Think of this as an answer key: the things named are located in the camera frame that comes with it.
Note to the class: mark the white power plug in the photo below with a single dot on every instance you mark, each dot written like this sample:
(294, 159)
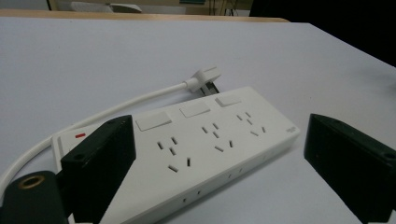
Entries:
(204, 81)

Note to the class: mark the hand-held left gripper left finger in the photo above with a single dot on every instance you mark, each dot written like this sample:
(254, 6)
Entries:
(96, 168)

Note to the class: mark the white power strip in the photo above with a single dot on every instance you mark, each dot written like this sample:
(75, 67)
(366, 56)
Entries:
(214, 149)

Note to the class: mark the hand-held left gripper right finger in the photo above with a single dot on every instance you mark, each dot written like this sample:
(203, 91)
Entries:
(351, 168)

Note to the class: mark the grey chair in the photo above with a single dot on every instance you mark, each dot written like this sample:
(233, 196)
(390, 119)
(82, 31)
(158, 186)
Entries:
(106, 6)

